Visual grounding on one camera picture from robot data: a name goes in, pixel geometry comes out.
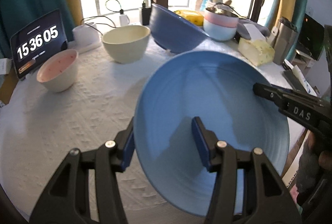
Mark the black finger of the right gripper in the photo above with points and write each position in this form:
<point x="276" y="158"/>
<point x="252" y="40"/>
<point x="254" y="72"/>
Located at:
<point x="311" y="112"/>

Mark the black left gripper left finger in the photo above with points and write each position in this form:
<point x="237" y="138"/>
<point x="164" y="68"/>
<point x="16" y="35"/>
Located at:
<point x="65" y="199"/>

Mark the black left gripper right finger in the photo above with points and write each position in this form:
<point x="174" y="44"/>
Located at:
<point x="265" y="196"/>

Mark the light blue plate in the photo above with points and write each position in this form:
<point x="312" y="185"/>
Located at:
<point x="218" y="88"/>

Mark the person's hand holding gripper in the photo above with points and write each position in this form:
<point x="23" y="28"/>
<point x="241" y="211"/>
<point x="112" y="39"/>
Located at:
<point x="315" y="155"/>

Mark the black monitor device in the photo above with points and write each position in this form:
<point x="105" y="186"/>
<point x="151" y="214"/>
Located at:
<point x="311" y="36"/>

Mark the yellow-white tissue pack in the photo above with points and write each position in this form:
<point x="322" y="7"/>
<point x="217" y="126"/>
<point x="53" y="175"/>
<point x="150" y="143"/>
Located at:
<point x="258" y="52"/>

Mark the grey metal thermos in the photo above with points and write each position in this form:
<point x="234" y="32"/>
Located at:
<point x="284" y="34"/>

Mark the pink bowl on stack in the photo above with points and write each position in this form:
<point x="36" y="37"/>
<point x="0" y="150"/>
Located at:
<point x="221" y="17"/>

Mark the light blue bowl under stack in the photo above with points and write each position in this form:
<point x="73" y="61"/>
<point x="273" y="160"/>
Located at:
<point x="217" y="32"/>

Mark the white bowl pink inside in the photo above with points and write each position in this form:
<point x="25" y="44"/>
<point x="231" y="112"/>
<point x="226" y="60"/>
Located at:
<point x="60" y="71"/>

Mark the yellow sponge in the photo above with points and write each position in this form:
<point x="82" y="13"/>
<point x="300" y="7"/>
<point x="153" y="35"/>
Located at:
<point x="194" y="17"/>

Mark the dark blue bowl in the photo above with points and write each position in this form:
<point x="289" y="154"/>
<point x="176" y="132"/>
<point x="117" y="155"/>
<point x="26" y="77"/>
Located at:
<point x="172" y="32"/>

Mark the white charging dock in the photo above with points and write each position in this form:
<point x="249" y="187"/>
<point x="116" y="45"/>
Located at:
<point x="86" y="38"/>

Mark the cream bowl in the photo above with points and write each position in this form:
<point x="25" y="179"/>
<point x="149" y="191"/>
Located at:
<point x="126" y="44"/>

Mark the tablet showing clock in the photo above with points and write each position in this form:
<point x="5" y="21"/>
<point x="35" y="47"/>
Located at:
<point x="38" y="41"/>

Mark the white charger adapter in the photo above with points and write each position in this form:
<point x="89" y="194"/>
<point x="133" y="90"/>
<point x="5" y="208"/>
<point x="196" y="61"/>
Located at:
<point x="124" y="20"/>

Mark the black power adapter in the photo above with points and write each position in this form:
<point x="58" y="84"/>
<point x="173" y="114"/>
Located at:
<point x="145" y="15"/>

